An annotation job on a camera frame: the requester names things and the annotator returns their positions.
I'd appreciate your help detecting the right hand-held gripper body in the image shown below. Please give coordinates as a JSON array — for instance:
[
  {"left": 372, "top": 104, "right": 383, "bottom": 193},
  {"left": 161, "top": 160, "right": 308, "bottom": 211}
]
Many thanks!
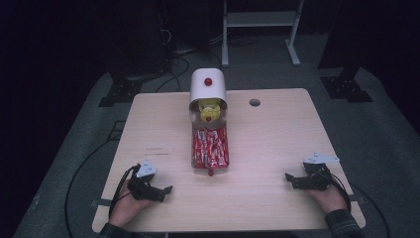
[{"left": 299, "top": 151, "right": 341, "bottom": 191}]

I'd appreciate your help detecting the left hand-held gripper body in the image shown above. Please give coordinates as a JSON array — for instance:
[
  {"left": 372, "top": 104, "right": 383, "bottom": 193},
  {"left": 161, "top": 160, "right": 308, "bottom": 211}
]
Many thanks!
[{"left": 127, "top": 160, "right": 166, "bottom": 203}]

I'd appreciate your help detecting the person's right hand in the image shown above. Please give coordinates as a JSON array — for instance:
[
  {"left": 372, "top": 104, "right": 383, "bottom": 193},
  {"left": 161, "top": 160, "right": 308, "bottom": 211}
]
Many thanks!
[{"left": 305, "top": 187, "right": 350, "bottom": 215}]

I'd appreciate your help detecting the person's left hand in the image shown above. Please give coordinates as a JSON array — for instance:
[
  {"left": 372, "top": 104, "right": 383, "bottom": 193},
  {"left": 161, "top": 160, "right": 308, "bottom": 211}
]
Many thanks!
[{"left": 108, "top": 179, "right": 157, "bottom": 229}]

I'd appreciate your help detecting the clear drawer with red knob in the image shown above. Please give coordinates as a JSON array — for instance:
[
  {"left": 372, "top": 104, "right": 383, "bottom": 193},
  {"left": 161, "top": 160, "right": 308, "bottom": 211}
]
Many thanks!
[{"left": 190, "top": 119, "right": 231, "bottom": 178}]

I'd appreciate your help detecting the pile of red candy packets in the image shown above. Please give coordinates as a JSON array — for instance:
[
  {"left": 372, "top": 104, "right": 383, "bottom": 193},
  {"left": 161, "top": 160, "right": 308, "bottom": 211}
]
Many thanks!
[{"left": 192, "top": 126, "right": 230, "bottom": 170}]

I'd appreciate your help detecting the black table foot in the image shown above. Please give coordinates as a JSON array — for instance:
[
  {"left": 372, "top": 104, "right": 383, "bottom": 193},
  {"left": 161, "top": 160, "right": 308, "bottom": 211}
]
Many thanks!
[{"left": 107, "top": 120, "right": 127, "bottom": 142}]

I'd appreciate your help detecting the yellow toy figure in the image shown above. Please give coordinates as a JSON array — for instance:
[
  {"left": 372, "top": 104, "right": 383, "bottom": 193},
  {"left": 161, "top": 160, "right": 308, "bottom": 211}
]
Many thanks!
[{"left": 197, "top": 97, "right": 222, "bottom": 124}]

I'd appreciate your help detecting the black stand base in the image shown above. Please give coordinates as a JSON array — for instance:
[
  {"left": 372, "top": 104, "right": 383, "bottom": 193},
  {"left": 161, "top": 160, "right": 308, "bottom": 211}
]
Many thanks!
[
  {"left": 97, "top": 76, "right": 144, "bottom": 108},
  {"left": 319, "top": 66, "right": 374, "bottom": 104}
]

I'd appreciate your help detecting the white rounded box, red knob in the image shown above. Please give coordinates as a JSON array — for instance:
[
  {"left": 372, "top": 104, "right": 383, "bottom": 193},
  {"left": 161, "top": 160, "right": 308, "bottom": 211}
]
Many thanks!
[{"left": 188, "top": 67, "right": 229, "bottom": 124}]

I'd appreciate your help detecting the white metal stand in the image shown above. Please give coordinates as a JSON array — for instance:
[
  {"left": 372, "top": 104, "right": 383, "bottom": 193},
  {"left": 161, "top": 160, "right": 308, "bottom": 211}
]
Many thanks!
[{"left": 221, "top": 0, "right": 305, "bottom": 68}]

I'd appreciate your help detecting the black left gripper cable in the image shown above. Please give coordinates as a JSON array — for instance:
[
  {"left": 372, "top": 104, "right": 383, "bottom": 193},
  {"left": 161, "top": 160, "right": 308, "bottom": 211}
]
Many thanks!
[{"left": 108, "top": 164, "right": 141, "bottom": 219}]

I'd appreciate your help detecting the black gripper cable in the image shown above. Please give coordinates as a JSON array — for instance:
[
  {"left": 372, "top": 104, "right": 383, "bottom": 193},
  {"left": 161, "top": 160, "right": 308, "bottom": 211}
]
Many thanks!
[
  {"left": 108, "top": 164, "right": 141, "bottom": 219},
  {"left": 325, "top": 170, "right": 353, "bottom": 212}
]

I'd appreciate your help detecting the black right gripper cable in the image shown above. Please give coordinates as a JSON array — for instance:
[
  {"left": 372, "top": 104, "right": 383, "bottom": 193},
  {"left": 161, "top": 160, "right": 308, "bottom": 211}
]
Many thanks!
[{"left": 325, "top": 170, "right": 353, "bottom": 212}]

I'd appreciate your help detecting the grey table bracket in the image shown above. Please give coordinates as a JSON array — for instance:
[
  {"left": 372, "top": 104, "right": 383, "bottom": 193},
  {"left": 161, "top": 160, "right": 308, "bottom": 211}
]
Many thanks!
[
  {"left": 348, "top": 194, "right": 368, "bottom": 204},
  {"left": 90, "top": 197, "right": 113, "bottom": 208}
]

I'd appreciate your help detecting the black floor cable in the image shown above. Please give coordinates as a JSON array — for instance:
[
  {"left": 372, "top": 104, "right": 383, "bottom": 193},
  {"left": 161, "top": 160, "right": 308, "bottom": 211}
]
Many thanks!
[
  {"left": 64, "top": 138, "right": 117, "bottom": 238},
  {"left": 350, "top": 183, "right": 392, "bottom": 238}
]

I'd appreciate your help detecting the bundle of black cables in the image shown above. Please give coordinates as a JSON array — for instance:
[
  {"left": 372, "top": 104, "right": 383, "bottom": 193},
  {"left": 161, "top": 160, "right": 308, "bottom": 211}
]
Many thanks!
[{"left": 154, "top": 19, "right": 192, "bottom": 94}]

